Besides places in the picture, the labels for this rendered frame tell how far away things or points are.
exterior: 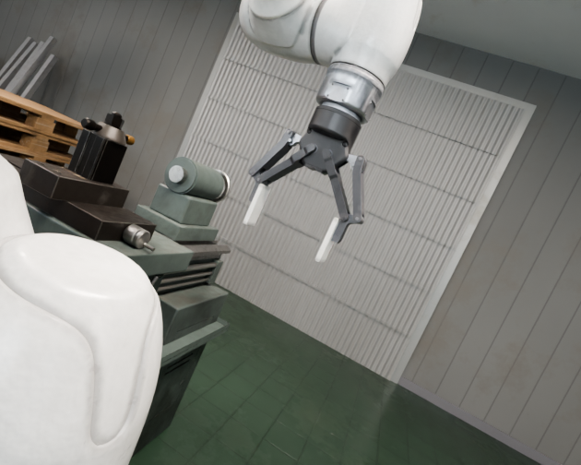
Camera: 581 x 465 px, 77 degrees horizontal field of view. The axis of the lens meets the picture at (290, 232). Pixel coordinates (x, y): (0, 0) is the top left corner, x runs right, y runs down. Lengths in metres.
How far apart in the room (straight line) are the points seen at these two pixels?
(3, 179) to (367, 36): 0.45
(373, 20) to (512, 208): 3.27
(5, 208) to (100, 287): 0.16
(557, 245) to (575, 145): 0.87
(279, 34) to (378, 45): 0.16
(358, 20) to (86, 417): 0.54
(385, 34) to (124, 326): 0.48
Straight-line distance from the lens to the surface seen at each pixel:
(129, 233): 0.88
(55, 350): 0.25
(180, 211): 1.37
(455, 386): 3.86
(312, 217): 3.65
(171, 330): 1.33
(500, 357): 3.84
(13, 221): 0.41
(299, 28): 0.62
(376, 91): 0.57
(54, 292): 0.25
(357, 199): 0.53
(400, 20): 0.59
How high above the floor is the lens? 1.17
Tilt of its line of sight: 5 degrees down
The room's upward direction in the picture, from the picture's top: 24 degrees clockwise
